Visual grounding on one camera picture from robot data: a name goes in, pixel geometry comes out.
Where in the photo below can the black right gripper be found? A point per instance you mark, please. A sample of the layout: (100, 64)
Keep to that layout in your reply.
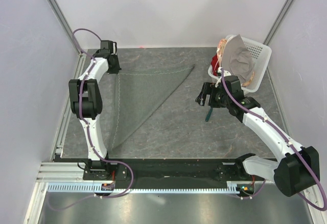
(208, 89)

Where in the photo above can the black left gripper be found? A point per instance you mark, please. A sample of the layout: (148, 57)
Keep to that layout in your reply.
(115, 71)

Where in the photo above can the grey-green cloth napkin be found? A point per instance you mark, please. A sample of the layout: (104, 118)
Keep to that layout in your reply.
(138, 94)

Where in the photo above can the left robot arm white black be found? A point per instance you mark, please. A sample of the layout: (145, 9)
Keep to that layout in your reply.
(85, 97)

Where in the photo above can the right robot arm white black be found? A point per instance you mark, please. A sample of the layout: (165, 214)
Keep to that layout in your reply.
(296, 167)

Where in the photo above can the red cloth in basket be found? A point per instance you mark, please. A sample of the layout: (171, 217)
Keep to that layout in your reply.
(215, 64)

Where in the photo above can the grey cloth in basket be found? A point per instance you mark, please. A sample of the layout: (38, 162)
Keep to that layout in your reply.
(237, 59)

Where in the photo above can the patterned pink cloth in basket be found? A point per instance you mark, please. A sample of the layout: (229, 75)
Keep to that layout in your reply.
(221, 47)

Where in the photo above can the white plastic basket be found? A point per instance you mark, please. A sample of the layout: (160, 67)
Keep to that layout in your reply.
(260, 55)

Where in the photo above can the gold spoon green handle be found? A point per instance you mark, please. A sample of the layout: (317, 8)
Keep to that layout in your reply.
(209, 115)

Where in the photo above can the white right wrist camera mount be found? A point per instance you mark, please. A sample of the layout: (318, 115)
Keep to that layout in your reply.
(221, 73)

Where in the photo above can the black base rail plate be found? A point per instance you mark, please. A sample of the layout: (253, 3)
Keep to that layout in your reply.
(221, 170)

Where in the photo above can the left aluminium frame post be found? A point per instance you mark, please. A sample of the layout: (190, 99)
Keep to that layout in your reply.
(64, 23)

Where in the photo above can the aluminium frame post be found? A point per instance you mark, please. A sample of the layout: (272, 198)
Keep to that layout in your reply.
(64, 23)
(278, 21)

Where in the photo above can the slotted cable duct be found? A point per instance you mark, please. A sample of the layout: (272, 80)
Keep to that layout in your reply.
(231, 188)

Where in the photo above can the right aluminium frame post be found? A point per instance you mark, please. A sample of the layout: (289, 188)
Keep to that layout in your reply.
(278, 21)

